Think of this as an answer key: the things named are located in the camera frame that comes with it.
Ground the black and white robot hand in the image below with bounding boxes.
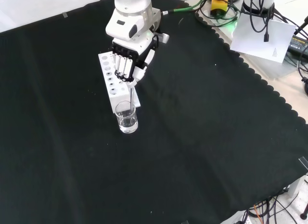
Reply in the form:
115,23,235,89
105,15,160,90

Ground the clear glass rod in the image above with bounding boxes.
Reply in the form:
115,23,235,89
128,85,135,119

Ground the white test tube rack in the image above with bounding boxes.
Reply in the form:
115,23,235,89
98,52,141,114

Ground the glass beaker with water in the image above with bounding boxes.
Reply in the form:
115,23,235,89
115,101,139,134

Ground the yellow stop button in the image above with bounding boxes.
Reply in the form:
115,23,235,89
210,0,229,17

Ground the black bench cloth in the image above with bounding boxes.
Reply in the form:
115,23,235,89
0,0,308,224

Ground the white paper sheet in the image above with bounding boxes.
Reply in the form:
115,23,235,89
230,15,296,64

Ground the pale base board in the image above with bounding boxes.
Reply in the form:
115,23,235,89
197,0,308,80

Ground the black power adapter yellow label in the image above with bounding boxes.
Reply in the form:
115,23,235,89
286,33,308,55

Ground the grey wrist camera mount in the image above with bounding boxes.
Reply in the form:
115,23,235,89
143,7,170,44

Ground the green cable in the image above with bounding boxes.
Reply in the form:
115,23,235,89
161,0,209,17

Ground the black looped cable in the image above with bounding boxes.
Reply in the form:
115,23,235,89
196,0,241,25

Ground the black cable with plug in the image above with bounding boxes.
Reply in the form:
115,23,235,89
246,0,271,43

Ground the orange floor cable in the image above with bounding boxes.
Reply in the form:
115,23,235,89
253,204,263,219

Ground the white bench frame leg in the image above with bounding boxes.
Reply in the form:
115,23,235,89
287,172,308,198

